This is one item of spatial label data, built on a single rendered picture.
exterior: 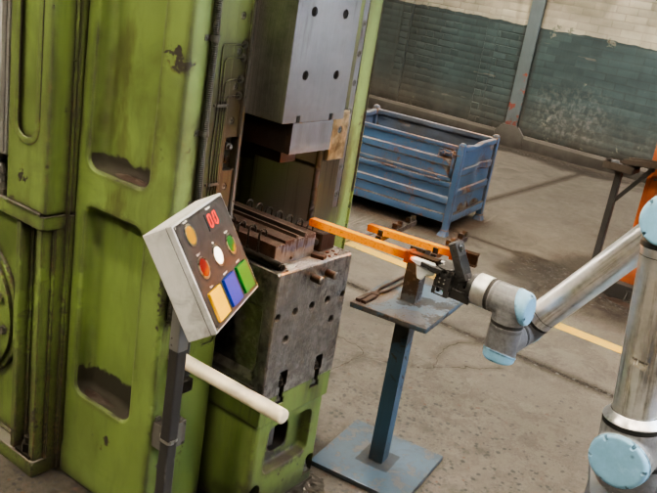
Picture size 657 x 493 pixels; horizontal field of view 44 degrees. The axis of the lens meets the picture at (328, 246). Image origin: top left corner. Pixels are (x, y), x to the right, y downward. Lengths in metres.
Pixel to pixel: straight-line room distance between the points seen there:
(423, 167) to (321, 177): 3.48
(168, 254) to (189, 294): 0.11
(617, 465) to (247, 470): 1.24
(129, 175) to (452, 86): 8.59
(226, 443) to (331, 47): 1.35
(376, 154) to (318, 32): 4.08
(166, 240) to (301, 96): 0.71
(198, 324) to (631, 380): 1.05
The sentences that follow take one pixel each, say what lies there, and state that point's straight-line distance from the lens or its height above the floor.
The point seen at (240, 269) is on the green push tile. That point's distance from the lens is 2.17.
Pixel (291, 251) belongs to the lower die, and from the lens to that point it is 2.60.
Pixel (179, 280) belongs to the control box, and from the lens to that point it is 1.96.
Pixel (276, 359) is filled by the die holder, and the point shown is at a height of 0.61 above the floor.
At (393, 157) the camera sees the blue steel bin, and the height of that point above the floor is 0.47.
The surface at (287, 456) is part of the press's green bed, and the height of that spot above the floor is 0.16.
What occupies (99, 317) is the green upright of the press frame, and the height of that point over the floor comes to 0.61.
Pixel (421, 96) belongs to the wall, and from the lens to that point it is 11.09.
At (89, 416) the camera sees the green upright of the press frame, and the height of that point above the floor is 0.29.
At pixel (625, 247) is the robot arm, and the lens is 2.23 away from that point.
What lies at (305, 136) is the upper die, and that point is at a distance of 2.49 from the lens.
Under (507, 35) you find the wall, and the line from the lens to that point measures 10.51.
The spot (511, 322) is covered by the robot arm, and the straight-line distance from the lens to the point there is 2.24.
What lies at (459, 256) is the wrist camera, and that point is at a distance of 2.29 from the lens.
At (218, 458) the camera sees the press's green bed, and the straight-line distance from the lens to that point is 2.93.
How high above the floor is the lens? 1.83
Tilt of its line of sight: 19 degrees down
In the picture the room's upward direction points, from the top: 9 degrees clockwise
